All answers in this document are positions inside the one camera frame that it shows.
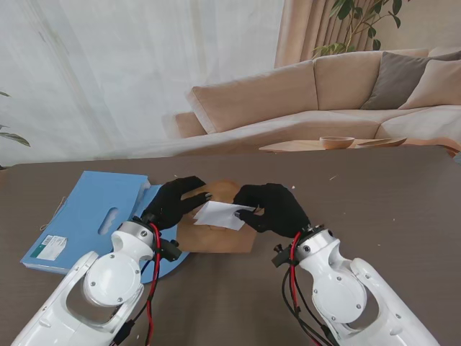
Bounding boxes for grey-brown sofa cushion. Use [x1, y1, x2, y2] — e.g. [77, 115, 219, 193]
[359, 51, 431, 111]

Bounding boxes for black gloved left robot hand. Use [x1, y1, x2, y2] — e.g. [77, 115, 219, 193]
[142, 175, 214, 231]

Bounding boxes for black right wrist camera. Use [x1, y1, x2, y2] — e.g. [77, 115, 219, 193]
[272, 244, 292, 267]

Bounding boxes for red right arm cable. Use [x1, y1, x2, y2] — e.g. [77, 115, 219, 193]
[287, 232, 325, 343]

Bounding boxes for dark green plant leaves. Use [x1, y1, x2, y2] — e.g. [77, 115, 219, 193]
[0, 92, 32, 148]

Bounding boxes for beige sofa cushion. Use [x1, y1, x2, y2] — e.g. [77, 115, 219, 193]
[398, 58, 461, 111]

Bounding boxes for wooden bowl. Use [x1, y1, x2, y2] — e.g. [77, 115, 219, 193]
[319, 136, 357, 150]

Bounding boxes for beige pleated curtain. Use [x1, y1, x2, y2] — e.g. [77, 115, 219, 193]
[274, 0, 379, 69]

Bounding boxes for thin tan string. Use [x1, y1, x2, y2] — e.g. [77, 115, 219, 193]
[39, 196, 66, 231]

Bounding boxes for wooden coffee table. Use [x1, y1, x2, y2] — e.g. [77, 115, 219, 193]
[259, 138, 408, 153]

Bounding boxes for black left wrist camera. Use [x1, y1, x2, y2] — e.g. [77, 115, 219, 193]
[160, 238, 181, 262]

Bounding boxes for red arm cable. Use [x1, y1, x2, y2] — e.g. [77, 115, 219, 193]
[143, 222, 161, 346]
[287, 232, 325, 343]

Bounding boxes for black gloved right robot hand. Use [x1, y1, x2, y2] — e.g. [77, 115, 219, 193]
[233, 182, 311, 239]

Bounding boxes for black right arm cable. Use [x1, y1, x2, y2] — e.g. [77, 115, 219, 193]
[282, 265, 332, 343]

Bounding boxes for blue file folder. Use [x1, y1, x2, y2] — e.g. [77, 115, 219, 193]
[20, 170, 192, 280]

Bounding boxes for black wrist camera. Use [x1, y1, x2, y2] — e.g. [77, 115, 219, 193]
[272, 244, 292, 267]
[160, 238, 181, 262]

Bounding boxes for beige sofa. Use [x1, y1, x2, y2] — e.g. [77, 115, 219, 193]
[161, 46, 461, 156]

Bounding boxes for tall green leafy plant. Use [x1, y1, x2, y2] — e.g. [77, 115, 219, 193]
[311, 0, 413, 61]

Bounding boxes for white lined letter paper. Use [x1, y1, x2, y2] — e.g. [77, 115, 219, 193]
[193, 200, 255, 231]

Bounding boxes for white sheer curtain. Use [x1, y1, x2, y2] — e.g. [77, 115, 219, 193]
[0, 0, 285, 167]

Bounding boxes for flat wooden tray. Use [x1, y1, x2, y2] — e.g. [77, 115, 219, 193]
[354, 138, 408, 148]

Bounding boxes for red left arm cable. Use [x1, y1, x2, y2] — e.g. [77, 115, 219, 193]
[143, 222, 161, 346]

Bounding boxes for brown paper envelope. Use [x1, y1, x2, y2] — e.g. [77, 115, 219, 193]
[176, 179, 257, 255]

